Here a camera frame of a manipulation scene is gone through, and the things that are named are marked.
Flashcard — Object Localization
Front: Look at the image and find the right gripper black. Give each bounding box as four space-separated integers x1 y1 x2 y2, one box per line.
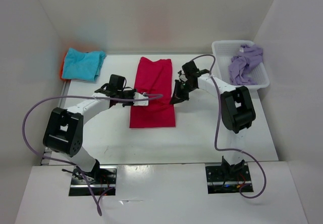
170 79 196 105

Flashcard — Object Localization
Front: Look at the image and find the magenta t shirt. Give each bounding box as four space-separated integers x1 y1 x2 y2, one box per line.
129 57 176 129

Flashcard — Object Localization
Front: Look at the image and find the cyan t shirt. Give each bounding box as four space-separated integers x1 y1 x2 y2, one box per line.
63 48 106 82

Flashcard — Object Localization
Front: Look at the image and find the orange t shirt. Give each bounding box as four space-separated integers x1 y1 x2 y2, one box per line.
59 52 67 82

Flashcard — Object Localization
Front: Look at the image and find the lavender t shirt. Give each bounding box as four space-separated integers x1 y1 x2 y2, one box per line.
228 44 263 85

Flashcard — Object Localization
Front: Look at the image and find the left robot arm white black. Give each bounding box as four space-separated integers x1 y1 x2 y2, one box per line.
43 74 139 184

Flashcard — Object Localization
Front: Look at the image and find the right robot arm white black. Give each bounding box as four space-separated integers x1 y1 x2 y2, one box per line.
170 60 256 180

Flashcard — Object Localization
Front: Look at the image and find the white plastic basket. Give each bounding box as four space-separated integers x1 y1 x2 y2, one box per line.
211 40 270 95

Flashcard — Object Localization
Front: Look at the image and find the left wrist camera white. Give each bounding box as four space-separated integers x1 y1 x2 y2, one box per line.
133 92 149 106

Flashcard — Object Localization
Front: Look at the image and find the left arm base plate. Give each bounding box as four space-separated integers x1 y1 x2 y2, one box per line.
68 165 118 197

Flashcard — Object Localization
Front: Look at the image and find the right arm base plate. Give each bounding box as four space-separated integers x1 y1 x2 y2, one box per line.
205 163 253 194

